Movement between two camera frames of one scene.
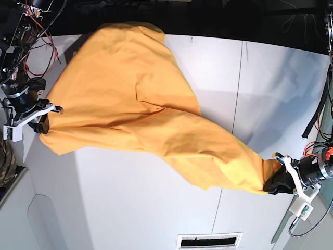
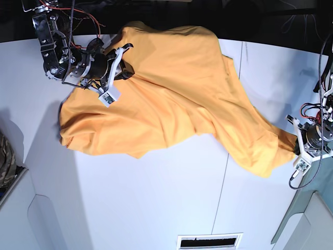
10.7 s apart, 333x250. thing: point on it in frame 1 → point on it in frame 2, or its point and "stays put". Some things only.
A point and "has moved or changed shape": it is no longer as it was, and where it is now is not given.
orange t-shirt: (125, 92) has moved or changed shape
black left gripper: (22, 97) → (96, 63)
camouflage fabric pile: (8, 162) stays put
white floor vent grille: (217, 241) stays put
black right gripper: (311, 169) → (311, 134)
